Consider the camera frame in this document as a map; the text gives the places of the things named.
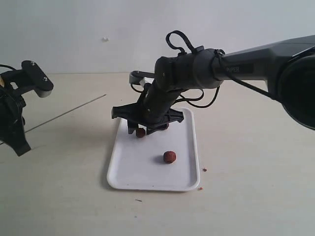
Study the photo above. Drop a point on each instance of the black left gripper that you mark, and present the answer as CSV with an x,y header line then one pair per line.
x,y
11,108

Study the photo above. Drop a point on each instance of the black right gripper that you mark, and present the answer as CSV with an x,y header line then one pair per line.
x,y
152,110

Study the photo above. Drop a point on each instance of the thin metal skewer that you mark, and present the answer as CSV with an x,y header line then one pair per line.
x,y
42,113

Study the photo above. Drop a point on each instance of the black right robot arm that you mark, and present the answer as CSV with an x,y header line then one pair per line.
x,y
283,71

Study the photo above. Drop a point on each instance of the white rectangular plastic tray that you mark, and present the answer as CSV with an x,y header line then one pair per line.
x,y
137,163

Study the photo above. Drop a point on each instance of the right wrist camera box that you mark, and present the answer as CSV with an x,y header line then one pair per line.
x,y
140,78

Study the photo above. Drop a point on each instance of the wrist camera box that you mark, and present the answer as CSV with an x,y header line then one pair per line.
x,y
39,80
140,78

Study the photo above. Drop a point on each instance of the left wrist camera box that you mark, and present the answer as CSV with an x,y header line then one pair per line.
x,y
39,80

